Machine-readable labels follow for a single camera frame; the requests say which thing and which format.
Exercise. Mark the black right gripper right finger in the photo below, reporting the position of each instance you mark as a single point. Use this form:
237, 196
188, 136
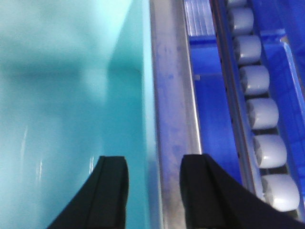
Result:
212, 199

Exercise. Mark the stainless steel shelf rail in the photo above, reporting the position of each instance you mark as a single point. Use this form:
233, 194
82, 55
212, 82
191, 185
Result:
177, 122

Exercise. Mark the light blue plastic bin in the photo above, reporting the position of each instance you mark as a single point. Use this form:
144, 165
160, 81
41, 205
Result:
75, 78

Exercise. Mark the dark blue bin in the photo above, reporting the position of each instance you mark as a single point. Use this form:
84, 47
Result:
216, 132
281, 25

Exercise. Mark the dark blue bin lower right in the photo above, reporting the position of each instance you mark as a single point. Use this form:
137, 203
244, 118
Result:
281, 25

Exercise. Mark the dark blue bin lower centre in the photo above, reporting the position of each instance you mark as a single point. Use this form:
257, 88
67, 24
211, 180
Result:
216, 132

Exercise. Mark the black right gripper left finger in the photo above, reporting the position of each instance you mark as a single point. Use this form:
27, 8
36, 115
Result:
101, 201

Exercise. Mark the grey roller track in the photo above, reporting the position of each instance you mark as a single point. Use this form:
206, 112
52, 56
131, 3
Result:
262, 151

